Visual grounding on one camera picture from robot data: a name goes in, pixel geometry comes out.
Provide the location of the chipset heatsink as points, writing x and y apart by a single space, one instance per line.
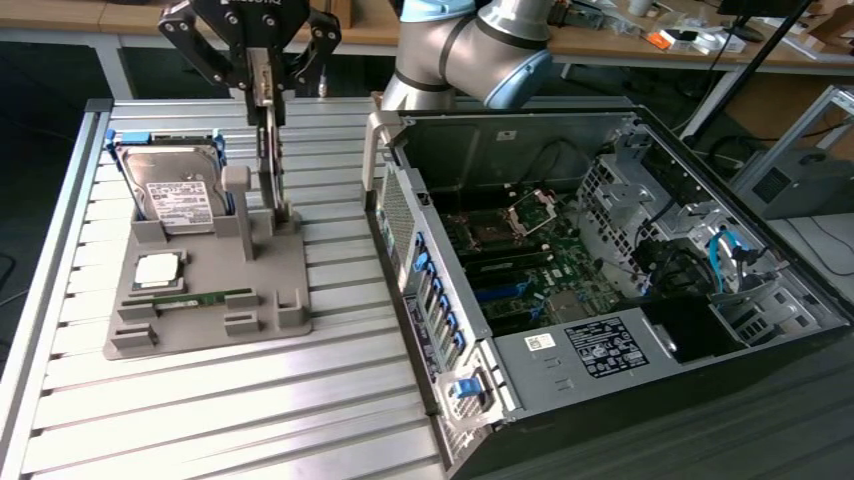
567 306

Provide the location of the blue slot clip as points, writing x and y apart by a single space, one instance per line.
461 349
446 310
420 255
454 330
438 287

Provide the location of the green RAM stick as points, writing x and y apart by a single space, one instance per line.
194 298

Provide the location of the grey machine housing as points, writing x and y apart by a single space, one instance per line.
801 185

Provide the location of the wooden desk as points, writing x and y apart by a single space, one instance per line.
830 61
67 20

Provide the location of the blue expansion slot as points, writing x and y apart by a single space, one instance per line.
503 292

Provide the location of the silver CPU chip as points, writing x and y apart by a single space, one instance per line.
156 272

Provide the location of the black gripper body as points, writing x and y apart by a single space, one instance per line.
250 22

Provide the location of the orange white box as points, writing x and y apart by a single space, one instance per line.
667 40

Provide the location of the black stand pole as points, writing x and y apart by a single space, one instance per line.
766 50

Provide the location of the grey power supply unit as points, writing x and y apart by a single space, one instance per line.
534 370

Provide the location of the black RAM slot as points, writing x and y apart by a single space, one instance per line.
507 257
514 270

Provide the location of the metal socket cover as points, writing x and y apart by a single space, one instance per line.
534 212

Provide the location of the aluminium profile frame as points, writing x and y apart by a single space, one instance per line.
823 107

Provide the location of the open black PC case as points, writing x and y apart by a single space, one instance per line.
467 150

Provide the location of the green motherboard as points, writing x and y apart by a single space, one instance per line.
567 260

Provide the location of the blue case latch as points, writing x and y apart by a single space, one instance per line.
465 390

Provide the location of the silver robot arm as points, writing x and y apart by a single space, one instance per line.
467 50

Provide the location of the graphics card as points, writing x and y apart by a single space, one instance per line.
270 160

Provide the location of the white cup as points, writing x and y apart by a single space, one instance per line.
642 5

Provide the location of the grey parts rack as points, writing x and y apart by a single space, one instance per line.
200 325

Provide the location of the black monitor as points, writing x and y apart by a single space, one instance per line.
747 6

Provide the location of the hard disk with blue carrier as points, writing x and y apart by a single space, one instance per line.
167 200

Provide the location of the grey metal box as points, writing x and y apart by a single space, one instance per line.
583 15

